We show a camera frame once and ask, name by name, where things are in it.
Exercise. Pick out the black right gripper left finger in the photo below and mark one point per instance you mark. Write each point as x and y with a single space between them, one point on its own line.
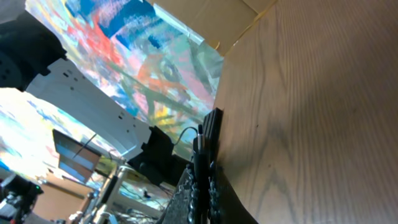
183 206

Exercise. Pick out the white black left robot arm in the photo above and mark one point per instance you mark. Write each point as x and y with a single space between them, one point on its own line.
34 60

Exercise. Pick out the colourful painted backdrop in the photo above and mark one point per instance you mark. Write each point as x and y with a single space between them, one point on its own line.
151 69

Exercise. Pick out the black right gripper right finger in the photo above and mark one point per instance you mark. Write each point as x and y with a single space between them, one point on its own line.
225 206

